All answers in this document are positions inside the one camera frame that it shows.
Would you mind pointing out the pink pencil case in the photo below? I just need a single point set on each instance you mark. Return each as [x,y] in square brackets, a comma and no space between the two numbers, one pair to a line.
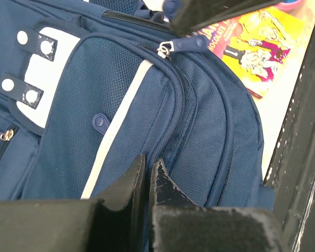
[288,5]

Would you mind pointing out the navy blue backpack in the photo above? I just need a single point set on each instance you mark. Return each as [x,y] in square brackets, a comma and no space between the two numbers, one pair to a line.
[85,87]

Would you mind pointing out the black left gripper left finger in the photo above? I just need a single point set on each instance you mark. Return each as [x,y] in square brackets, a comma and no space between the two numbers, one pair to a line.
[110,221]

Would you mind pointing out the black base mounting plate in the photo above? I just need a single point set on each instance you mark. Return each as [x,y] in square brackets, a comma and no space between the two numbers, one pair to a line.
[292,174]

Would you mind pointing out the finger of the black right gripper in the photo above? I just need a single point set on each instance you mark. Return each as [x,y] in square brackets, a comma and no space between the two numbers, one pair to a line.
[187,16]

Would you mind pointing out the Roald Dahl Charlie book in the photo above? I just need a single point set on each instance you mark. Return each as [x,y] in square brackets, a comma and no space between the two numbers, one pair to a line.
[254,46]

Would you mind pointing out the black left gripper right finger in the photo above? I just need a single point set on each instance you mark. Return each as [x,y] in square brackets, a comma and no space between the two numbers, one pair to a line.
[178,224]

